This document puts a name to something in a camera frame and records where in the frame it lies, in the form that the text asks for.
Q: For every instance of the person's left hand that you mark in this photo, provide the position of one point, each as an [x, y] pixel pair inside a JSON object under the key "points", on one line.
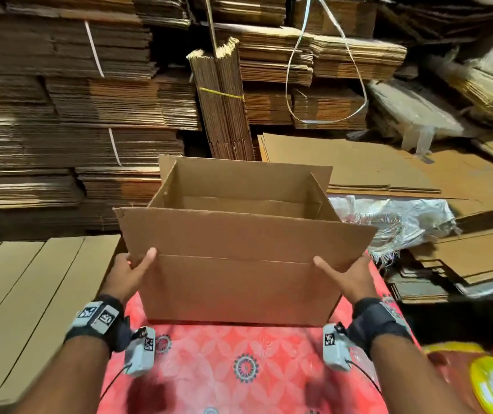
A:
{"points": [[126, 278]]}

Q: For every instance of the person's right hand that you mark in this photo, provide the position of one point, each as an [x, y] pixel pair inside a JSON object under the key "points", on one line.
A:
{"points": [[354, 278]]}

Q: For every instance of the small brown cardboard box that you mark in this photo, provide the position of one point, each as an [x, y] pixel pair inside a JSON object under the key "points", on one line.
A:
{"points": [[384, 192]]}

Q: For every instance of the low pile of cardboard sheets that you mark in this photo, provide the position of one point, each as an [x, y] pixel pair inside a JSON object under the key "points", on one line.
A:
{"points": [[479, 254]]}

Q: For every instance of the wall of cardboard stacks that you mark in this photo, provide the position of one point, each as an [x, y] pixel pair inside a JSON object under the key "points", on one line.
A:
{"points": [[74, 99]]}

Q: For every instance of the yellow-tied cardboard bundle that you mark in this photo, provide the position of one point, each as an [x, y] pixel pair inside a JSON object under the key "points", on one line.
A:
{"points": [[221, 99]]}

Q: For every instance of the person's left forearm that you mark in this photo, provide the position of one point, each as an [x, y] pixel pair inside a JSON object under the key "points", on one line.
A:
{"points": [[61, 379]]}

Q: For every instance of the person's right forearm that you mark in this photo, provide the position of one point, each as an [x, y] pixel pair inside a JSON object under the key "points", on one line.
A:
{"points": [[427, 379]]}

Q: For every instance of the white woven sack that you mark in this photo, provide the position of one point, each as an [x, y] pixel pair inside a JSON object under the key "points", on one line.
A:
{"points": [[402, 221]]}

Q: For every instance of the red plastic stool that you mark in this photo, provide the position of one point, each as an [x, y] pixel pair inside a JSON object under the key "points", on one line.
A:
{"points": [[445, 362]]}

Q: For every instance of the red patterned table cloth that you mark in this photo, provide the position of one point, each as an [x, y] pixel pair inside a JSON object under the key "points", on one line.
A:
{"points": [[246, 371]]}

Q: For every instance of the white plastic sack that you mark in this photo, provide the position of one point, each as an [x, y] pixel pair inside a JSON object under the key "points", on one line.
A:
{"points": [[415, 107]]}

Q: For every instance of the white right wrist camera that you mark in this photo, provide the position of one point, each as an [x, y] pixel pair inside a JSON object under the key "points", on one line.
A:
{"points": [[336, 347]]}

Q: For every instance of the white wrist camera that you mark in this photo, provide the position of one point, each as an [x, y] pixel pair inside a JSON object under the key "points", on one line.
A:
{"points": [[336, 347], [140, 351]]}

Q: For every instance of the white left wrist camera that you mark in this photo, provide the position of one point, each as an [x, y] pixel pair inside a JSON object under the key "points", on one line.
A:
{"points": [[140, 351]]}

